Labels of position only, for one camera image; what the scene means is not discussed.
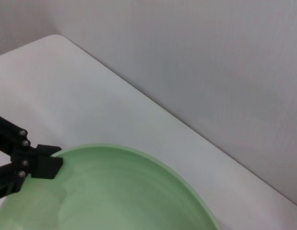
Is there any green plastic plate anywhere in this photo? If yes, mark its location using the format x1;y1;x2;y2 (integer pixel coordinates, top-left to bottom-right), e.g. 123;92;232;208
0;143;220;230

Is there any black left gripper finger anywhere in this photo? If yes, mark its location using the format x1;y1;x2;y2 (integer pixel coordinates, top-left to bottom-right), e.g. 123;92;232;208
0;113;62;161
0;156;64;201

